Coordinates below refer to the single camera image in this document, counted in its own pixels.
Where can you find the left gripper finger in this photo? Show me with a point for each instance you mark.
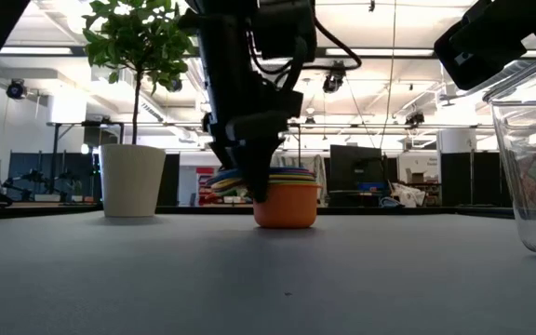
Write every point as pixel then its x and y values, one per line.
pixel 258 153
pixel 223 153

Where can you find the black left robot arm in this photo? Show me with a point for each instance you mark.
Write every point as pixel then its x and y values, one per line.
pixel 231 46

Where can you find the white plant pot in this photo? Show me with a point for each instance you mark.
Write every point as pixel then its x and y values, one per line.
pixel 132 179

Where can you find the purple measuring cup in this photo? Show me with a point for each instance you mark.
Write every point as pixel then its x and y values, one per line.
pixel 293 170

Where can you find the blue measuring cup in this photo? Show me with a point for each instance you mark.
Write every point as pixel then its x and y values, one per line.
pixel 223 177

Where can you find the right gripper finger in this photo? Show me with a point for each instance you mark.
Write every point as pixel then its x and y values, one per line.
pixel 477 56

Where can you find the black ceiling spotlight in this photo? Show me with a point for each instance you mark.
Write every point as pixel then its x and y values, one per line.
pixel 17 89

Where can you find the white crumpled cloth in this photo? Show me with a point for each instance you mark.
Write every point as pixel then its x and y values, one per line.
pixel 407 194

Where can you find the black monitor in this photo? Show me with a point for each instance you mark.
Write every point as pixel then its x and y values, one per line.
pixel 352 163

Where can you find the yellow measuring cup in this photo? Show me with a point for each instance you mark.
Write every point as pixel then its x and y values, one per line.
pixel 293 179

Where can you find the green measuring cup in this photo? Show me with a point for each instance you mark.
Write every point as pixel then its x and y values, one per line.
pixel 296 183

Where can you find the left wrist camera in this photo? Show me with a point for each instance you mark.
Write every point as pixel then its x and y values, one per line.
pixel 286 28

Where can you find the orange measuring cup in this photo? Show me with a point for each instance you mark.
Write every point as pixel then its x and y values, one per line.
pixel 289 207

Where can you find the black ceiling-hung camera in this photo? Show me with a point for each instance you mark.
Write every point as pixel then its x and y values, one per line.
pixel 334 76

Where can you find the green leafy plant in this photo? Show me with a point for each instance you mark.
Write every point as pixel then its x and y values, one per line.
pixel 142 37

